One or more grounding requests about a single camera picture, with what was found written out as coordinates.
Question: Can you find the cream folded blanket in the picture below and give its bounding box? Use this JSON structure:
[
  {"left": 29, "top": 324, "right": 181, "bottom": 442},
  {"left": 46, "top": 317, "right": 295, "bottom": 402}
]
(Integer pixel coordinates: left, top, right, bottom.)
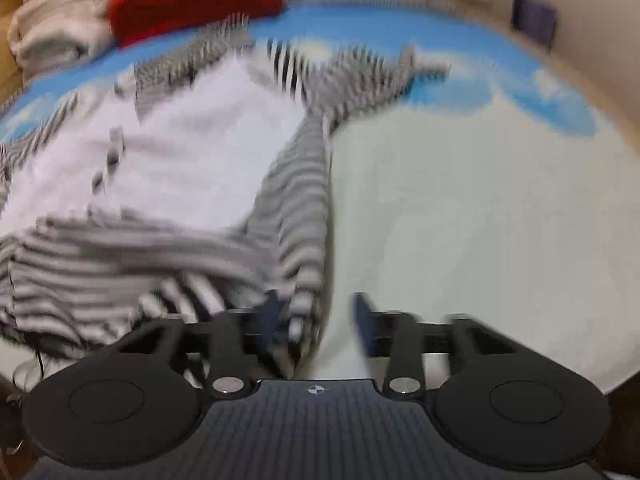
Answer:
[{"left": 8, "top": 0, "right": 114, "bottom": 75}]

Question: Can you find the black white striped hoodie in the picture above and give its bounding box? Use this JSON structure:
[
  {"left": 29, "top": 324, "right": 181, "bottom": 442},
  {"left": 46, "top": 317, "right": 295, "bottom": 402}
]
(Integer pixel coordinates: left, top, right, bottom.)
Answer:
[{"left": 1, "top": 18, "right": 448, "bottom": 377}]

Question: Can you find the blue white patterned bedsheet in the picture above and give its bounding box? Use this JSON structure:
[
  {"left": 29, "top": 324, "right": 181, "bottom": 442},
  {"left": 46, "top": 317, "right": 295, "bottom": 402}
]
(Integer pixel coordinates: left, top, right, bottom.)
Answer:
[{"left": 0, "top": 0, "right": 640, "bottom": 396}]

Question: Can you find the purple bag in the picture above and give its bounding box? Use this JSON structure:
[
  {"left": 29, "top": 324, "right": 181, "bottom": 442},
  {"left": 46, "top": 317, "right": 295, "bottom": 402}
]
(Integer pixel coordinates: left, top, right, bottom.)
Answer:
[{"left": 511, "top": 0, "right": 558, "bottom": 50}]

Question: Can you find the wooden headboard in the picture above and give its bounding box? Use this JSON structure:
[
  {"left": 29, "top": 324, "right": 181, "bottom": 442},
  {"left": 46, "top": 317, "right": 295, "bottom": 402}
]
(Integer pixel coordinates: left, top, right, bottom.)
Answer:
[{"left": 0, "top": 0, "right": 23, "bottom": 103}]

